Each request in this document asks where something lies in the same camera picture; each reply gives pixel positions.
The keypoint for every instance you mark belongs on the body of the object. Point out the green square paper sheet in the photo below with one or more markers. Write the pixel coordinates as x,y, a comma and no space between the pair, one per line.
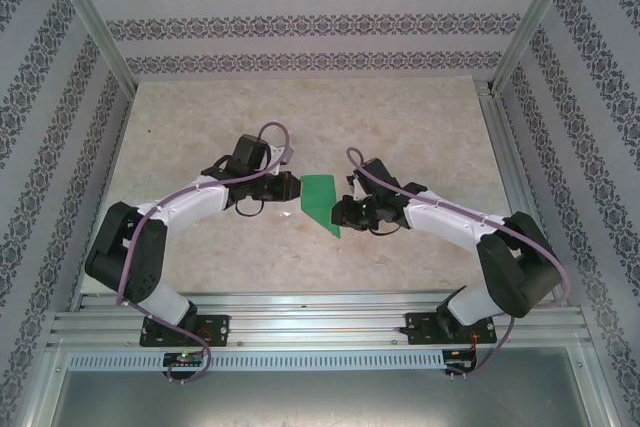
317,197

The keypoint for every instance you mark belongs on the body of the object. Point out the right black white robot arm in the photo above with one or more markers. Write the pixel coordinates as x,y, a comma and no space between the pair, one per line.
520,277

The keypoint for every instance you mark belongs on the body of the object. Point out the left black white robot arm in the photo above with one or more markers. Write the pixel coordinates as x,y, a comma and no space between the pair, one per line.
125,267

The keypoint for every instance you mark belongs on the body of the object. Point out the grey metal sheet panel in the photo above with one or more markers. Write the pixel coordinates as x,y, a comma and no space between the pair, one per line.
320,402

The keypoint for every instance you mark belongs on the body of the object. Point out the right small circuit board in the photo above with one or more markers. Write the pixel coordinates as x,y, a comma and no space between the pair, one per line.
457,361

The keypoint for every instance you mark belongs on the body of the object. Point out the small circuit board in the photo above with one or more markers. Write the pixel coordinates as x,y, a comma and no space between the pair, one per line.
457,361
182,358

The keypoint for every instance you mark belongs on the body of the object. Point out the left small circuit board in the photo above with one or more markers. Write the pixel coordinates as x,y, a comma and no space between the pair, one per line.
182,358

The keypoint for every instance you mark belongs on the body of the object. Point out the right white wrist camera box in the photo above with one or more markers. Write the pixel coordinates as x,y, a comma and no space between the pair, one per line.
359,189

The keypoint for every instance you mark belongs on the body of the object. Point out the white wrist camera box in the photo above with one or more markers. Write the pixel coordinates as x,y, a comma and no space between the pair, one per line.
359,189
280,153

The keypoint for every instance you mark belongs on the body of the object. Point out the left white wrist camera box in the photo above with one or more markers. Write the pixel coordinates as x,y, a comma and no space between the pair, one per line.
280,153

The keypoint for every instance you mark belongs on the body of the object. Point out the aluminium mounting rail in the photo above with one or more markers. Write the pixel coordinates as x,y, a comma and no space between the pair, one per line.
320,327

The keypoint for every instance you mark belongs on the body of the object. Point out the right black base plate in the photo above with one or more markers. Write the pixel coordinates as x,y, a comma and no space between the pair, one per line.
417,329

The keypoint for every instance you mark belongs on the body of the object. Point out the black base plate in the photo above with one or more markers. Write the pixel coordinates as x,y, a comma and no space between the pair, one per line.
220,329
417,329

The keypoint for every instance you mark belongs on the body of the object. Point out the aluminium side rail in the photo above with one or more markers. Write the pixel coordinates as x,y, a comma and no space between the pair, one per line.
505,147

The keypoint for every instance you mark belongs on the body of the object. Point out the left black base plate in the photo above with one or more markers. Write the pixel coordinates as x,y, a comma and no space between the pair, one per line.
220,329

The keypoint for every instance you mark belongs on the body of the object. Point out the left aluminium frame post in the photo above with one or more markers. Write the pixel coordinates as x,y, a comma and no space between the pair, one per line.
87,12

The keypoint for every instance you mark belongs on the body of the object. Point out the aluminium frame post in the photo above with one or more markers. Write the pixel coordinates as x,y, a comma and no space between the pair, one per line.
87,12
541,12

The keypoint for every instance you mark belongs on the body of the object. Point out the right aluminium frame post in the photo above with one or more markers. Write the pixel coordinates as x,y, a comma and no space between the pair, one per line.
541,12

